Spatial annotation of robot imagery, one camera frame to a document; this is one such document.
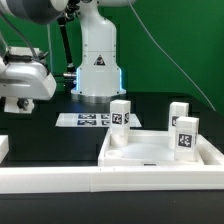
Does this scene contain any white square table top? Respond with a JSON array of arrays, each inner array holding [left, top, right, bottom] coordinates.
[[98, 130, 204, 166]]

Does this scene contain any black cable bundle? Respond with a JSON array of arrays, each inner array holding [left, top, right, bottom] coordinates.
[[49, 73, 78, 93]]

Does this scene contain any white U-shaped fence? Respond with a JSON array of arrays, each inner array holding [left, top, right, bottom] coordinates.
[[0, 137, 224, 194]]

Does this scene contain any white sheet with tags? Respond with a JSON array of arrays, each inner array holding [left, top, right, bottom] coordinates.
[[55, 113, 143, 128]]

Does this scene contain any grey thin cable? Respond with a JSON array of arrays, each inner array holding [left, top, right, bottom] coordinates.
[[46, 23, 56, 68]]

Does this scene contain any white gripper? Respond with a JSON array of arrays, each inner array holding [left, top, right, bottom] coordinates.
[[0, 62, 56, 100]]

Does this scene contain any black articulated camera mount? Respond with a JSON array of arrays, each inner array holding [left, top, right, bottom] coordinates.
[[57, 0, 80, 72]]

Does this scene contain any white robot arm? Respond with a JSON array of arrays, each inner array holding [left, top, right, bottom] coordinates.
[[0, 0, 136, 100]]

